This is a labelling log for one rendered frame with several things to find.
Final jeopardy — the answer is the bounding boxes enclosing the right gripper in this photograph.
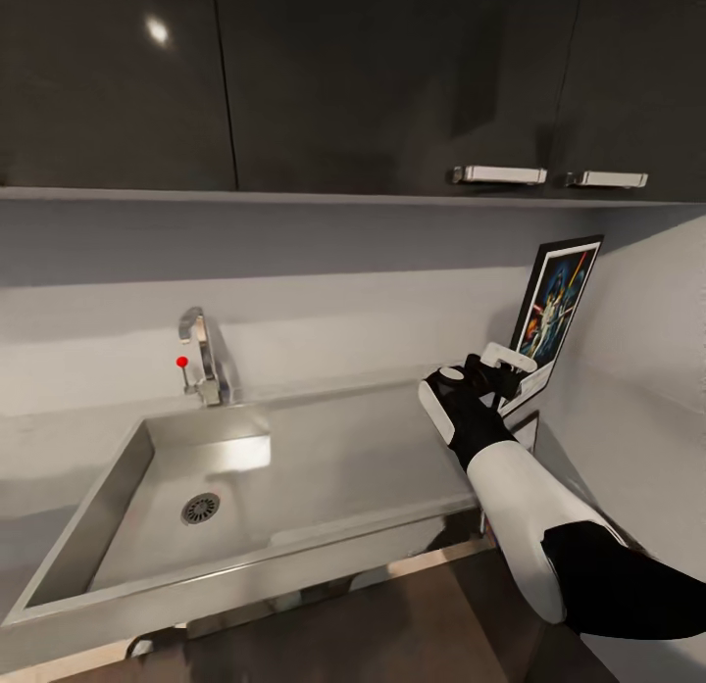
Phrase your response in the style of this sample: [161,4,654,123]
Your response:
[463,354,522,400]

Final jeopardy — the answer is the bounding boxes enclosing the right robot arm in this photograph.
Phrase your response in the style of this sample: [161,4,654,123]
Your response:
[419,342,706,683]

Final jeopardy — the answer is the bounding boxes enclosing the poster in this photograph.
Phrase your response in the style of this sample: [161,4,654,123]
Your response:
[492,234,605,419]

